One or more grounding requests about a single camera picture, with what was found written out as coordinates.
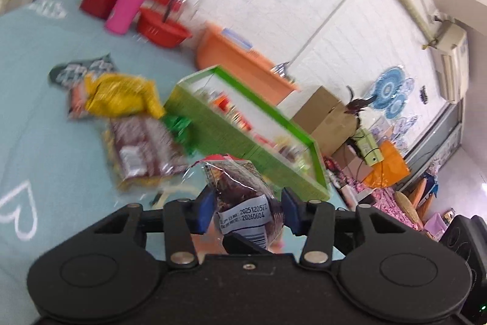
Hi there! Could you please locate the pink floral cloth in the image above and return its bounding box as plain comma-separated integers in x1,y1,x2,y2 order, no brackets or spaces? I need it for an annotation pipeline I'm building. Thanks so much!
354,184,423,230

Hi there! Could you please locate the small light green box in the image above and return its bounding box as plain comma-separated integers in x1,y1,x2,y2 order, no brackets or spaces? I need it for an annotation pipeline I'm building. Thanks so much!
354,129,384,168

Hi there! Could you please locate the small brown nut packet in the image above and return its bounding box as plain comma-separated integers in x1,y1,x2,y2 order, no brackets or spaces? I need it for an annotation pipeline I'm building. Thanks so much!
68,85,94,120

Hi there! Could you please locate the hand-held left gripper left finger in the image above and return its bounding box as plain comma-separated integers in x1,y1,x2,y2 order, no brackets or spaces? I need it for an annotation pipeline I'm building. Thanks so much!
93,186,217,270

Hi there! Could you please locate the dark dried plant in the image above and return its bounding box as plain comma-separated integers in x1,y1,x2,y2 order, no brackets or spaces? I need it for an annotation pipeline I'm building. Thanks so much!
344,85,377,117

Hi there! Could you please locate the orange plastic bag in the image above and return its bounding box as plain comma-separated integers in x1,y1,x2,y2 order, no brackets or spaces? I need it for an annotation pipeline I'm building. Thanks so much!
361,140,412,189

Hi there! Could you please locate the blue lid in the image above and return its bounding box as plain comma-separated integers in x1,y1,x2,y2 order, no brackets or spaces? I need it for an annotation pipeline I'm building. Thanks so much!
221,27,254,50

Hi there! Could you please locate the orange plastic basin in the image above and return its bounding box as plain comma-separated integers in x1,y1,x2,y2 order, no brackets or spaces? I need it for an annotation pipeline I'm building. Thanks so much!
196,21,301,107

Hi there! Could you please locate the red plastic basket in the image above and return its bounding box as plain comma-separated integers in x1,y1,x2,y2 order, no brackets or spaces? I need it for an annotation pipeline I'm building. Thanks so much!
136,7,193,50

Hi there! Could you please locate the small green wrapper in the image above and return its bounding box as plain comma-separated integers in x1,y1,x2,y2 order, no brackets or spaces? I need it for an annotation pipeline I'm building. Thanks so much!
162,114,197,157

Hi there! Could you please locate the large cardboard box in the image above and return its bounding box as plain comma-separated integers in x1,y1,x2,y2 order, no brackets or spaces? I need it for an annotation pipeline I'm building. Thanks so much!
292,86,360,155

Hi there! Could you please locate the brown snack packet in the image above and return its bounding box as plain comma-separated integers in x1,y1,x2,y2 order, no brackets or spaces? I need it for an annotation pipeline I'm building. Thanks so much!
103,115,191,192

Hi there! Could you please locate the white air conditioner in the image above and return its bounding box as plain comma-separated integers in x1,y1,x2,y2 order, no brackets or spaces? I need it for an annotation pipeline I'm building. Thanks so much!
428,15,471,105

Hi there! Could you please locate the clear red date packet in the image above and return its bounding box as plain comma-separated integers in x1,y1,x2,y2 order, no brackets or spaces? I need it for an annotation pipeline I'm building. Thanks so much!
183,154,286,253

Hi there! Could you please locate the dark green patterned packet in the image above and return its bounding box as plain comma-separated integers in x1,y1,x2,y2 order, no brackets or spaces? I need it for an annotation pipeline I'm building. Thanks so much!
48,53,118,91

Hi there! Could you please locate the crinkled yellow snack packet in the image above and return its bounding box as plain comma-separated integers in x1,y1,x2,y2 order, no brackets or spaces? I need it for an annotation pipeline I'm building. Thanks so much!
82,74,166,120

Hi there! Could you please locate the blue round wall decoration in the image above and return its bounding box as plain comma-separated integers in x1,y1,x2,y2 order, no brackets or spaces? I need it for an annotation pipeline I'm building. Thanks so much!
367,66,415,120

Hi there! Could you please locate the teal printed tablecloth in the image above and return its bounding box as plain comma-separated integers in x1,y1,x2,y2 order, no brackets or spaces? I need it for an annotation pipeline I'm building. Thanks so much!
0,0,354,325

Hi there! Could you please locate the purple bag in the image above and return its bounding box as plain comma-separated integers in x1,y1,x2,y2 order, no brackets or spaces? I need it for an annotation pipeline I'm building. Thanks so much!
424,211,456,242

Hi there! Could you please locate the small cardboard box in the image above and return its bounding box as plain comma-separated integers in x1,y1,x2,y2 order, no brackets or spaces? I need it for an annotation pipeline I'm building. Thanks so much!
331,142,377,183

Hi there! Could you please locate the green cardboard box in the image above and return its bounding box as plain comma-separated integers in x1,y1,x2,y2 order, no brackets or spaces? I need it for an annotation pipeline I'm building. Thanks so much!
163,65,331,202

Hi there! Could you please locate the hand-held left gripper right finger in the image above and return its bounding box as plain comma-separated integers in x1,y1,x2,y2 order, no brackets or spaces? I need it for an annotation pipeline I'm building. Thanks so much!
281,188,415,267

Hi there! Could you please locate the woven straw cushion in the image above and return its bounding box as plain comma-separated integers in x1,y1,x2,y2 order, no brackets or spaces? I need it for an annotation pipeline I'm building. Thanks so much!
393,191,425,230

